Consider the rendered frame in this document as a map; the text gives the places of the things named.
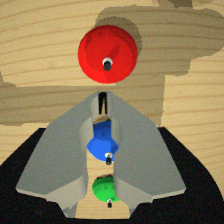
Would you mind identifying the red dome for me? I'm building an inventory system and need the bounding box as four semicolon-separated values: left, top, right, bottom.
78;24;138;84

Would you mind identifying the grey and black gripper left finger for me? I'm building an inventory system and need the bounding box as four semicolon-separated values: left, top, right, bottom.
0;91;104;224

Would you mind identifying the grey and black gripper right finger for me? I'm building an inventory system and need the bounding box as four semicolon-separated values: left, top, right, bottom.
104;91;224;224

